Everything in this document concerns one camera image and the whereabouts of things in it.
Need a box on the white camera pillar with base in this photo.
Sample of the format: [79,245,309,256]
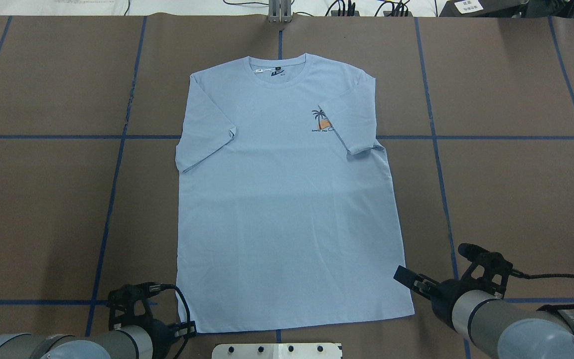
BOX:
[211,343,343,359]

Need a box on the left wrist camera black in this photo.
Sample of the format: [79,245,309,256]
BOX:
[106,282,173,331]

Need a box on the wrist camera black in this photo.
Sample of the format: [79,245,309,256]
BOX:
[457,243,525,300]
[106,282,173,331]

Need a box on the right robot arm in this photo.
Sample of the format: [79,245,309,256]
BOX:
[394,266,574,359]

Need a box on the aluminium frame post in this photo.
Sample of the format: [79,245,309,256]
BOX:
[267,0,293,23]

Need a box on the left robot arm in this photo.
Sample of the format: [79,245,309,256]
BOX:
[0,320,196,359]

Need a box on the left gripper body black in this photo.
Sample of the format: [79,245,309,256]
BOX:
[150,320,197,359]

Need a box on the light blue t-shirt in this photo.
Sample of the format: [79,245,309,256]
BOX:
[175,54,415,334]

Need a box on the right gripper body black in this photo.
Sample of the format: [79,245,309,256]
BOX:
[394,265,462,329]

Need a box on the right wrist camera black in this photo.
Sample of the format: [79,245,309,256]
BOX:
[457,243,525,300]

